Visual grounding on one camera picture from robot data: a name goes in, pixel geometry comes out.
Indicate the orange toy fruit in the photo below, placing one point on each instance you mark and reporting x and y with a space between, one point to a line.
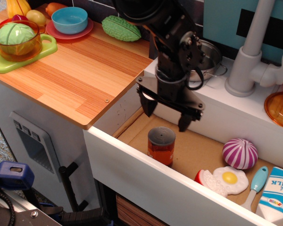
53 7

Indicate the stainless steel pot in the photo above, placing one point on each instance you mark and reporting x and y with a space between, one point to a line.
212 63

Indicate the toy fried egg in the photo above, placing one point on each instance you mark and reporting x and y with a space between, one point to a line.
233 180

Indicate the yellow toy lemon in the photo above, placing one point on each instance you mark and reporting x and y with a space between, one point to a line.
36 16

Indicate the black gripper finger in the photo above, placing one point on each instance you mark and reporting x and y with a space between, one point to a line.
187 117
147 102

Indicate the white wooden drawer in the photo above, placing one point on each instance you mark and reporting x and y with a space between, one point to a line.
117 145

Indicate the pink toy plate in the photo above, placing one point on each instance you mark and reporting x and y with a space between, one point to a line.
52 31

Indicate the black oven door handle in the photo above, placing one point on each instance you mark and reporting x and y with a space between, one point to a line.
65 173

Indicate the purple striped toy onion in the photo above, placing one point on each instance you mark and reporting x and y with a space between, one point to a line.
240 154

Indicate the toy milk carton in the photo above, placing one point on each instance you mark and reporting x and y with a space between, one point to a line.
270 206

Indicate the grey toy oven panel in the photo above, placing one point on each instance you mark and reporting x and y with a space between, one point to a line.
37 143

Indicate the orange toy soup can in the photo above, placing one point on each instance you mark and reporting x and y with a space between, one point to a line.
161 144

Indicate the blue toy bowl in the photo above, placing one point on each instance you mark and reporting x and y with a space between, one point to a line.
70 20

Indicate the grey metal mount plate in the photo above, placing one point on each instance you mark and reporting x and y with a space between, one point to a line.
26 214

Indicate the yellow toy squash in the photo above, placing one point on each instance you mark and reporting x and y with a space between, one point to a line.
17 7

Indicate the green cutting board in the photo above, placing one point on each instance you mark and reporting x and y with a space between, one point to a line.
49 46

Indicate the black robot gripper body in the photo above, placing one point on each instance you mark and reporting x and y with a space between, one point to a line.
170 92

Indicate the blue grey toy spatula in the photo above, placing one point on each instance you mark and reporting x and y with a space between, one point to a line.
258 182

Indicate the red toy apple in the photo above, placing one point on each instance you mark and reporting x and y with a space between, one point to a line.
19 18

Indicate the green toy bitter gourd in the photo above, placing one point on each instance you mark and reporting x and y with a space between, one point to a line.
120 29

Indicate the red white toy slice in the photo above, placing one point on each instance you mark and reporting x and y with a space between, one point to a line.
205 178

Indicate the blue clamp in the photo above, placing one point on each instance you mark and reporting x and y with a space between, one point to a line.
15 176

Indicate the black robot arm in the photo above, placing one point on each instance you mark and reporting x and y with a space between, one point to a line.
179 53

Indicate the grey toy faucet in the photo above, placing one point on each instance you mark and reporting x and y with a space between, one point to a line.
247 68

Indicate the orange transparent pot lid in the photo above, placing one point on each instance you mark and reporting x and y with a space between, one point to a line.
274 108

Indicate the green toy cabbage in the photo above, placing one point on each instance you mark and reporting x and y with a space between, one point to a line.
17 38

